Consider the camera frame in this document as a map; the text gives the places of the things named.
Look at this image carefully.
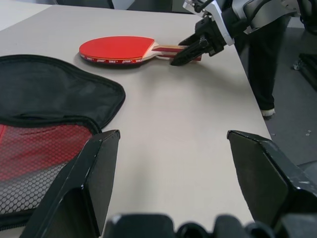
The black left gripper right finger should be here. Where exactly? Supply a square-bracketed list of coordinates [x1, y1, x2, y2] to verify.
[227, 129, 317, 233]

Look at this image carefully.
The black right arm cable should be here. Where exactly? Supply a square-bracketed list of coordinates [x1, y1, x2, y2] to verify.
[244, 0, 267, 18]

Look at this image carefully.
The black and red paddle case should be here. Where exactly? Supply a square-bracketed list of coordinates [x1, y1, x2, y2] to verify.
[0, 55, 126, 228]

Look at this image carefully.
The black equipment on floor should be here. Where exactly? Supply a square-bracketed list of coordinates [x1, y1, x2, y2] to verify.
[293, 53, 317, 86]

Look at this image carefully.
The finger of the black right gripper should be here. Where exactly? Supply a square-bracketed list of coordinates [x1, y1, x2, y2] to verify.
[177, 33, 204, 49]
[169, 41, 211, 67]

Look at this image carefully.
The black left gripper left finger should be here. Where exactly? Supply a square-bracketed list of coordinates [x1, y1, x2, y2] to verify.
[22, 129, 121, 238]

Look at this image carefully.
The black trouser leg with shoe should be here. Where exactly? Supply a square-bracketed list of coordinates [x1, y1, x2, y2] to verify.
[247, 16, 289, 117]

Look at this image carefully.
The red table tennis paddle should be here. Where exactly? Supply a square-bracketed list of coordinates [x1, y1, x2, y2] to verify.
[79, 36, 203, 68]

